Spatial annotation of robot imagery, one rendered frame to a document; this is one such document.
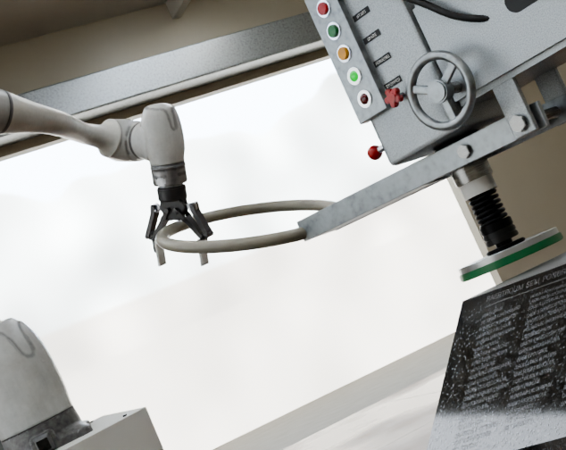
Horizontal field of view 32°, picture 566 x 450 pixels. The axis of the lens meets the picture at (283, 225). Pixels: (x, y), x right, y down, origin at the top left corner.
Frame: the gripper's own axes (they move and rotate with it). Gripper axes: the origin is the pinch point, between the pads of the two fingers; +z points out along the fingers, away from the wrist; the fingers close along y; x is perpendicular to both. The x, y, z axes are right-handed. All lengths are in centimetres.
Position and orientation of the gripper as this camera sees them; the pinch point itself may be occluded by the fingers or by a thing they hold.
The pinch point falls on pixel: (182, 260)
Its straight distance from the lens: 265.1
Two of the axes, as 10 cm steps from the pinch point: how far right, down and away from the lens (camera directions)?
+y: 8.7, -0.3, -4.8
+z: 1.3, 9.7, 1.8
